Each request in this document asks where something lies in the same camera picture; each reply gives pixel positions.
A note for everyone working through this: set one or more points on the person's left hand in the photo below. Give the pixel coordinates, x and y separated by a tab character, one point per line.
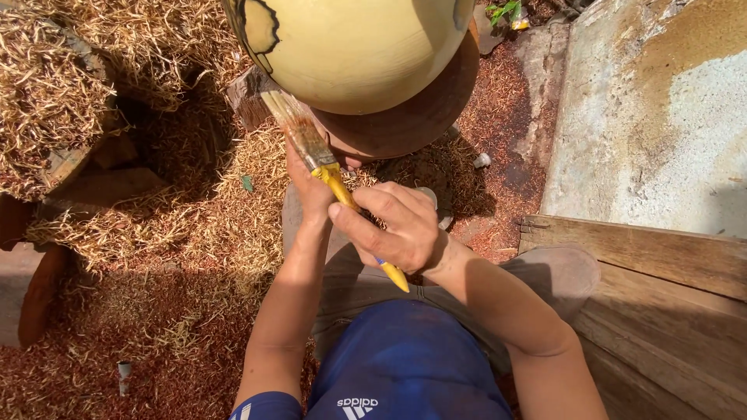
309	189

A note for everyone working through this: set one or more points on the heap of straw-like wood shavings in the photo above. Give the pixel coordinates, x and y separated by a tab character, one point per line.
58	99

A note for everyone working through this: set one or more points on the small white plastic piece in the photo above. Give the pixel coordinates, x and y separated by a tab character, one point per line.
481	160

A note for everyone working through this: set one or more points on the grey shorts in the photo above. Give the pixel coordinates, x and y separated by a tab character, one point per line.
548	274

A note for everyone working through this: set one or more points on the small green scrap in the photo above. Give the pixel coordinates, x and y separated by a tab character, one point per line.
247	183

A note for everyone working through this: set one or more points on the grey concrete slab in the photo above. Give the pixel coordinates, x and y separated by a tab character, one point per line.
653	111

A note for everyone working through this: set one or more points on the brown round wooden base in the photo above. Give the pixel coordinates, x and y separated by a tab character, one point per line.
408	116

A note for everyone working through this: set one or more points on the blue shirt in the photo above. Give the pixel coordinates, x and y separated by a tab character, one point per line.
402	361

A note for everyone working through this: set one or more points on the reddish wooden log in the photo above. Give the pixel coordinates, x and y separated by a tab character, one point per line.
35	291

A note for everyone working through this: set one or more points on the green plant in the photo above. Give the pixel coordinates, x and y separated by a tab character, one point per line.
503	10

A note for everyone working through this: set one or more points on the pale yellow wooden vase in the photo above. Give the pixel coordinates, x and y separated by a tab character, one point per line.
350	52

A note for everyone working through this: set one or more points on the person's right hand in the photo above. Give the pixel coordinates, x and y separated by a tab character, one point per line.
402	230

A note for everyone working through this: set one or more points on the stack of wooden planks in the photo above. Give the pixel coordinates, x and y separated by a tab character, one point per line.
659	303

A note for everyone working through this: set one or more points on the short grey pipe piece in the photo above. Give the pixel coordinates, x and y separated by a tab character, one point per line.
124	376

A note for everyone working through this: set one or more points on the rough wooden block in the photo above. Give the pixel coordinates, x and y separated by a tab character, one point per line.
248	96

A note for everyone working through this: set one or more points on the person's left fingers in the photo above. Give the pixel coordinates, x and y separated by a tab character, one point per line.
349	163

